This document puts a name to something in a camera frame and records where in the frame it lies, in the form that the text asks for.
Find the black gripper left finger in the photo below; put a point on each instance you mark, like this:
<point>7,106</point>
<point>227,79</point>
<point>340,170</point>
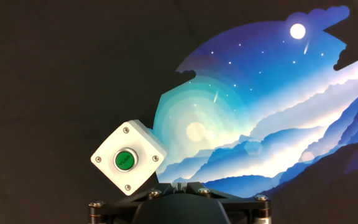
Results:
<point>113,211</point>

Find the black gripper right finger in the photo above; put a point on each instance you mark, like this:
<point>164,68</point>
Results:
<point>244,208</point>

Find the white green push-button box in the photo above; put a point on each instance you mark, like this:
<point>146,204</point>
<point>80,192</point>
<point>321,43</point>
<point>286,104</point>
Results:
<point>126,146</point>

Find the black T-shirt with blue print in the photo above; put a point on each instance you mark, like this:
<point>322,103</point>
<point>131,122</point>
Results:
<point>42,77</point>

